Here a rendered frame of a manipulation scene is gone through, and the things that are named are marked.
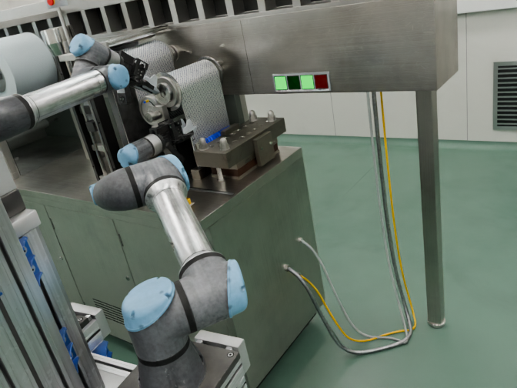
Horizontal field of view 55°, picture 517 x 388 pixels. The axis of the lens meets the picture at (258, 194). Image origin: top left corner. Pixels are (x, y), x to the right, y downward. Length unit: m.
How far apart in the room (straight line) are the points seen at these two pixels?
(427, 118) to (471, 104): 2.29
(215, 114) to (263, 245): 0.56
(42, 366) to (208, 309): 0.33
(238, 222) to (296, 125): 3.23
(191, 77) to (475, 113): 2.78
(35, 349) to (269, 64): 1.37
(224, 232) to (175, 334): 0.73
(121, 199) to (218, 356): 0.47
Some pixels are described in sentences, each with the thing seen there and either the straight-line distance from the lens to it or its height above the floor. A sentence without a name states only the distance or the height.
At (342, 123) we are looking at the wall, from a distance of 4.69.
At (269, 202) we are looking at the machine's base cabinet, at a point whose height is 0.78.
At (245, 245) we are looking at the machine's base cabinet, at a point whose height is 0.70.
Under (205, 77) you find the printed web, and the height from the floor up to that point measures 1.26.
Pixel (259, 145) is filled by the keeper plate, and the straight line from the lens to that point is 1.91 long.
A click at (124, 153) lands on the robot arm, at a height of 1.13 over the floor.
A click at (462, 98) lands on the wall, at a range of 4.25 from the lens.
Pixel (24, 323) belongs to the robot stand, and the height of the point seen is 1.09.
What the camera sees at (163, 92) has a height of 1.25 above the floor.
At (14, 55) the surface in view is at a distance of 2.71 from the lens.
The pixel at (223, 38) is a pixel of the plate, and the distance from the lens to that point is 2.12.
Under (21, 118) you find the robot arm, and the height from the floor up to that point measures 1.37.
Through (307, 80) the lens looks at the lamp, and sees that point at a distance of 1.93.
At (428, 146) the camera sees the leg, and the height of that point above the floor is 0.88.
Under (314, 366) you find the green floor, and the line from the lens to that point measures 2.31.
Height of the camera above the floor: 1.60
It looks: 24 degrees down
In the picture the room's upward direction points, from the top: 11 degrees counter-clockwise
